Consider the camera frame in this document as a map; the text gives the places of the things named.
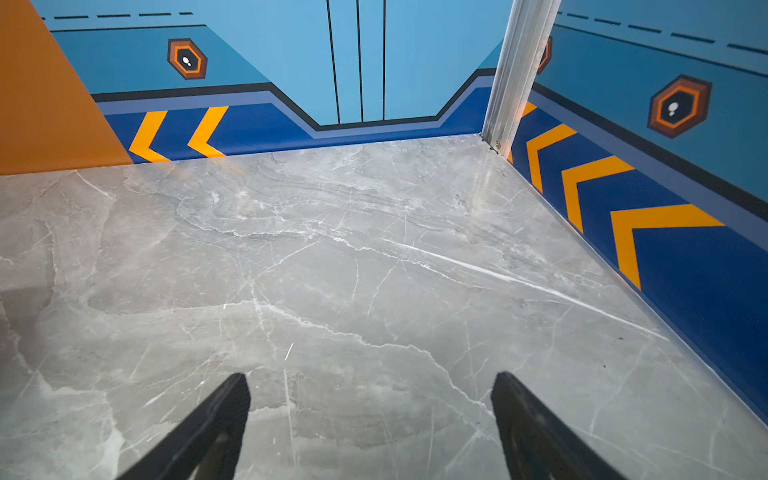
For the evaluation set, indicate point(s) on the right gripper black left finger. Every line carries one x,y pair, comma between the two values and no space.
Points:
207,443

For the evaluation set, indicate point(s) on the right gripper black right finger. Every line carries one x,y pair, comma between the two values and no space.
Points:
536,443

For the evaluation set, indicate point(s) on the aluminium corner post right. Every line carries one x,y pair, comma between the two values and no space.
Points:
528,29

